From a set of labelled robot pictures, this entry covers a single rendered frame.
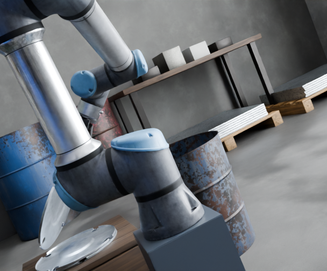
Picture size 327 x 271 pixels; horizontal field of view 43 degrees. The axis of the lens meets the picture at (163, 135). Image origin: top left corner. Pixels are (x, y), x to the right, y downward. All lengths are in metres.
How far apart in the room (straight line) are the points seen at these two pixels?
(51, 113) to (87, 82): 0.30
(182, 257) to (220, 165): 0.82
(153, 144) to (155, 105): 3.66
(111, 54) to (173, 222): 0.46
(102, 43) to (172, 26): 3.78
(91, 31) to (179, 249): 0.53
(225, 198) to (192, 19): 3.47
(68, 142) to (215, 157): 0.87
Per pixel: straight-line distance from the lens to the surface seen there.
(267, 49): 5.37
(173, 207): 0.90
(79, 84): 1.19
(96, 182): 0.91
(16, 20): 0.89
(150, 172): 0.88
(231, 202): 1.71
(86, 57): 4.42
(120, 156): 0.90
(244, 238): 1.77
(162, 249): 0.89
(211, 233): 0.91
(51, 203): 1.34
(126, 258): 1.33
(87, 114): 1.30
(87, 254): 1.35
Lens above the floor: 0.75
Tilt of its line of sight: 6 degrees down
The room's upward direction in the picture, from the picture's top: 23 degrees counter-clockwise
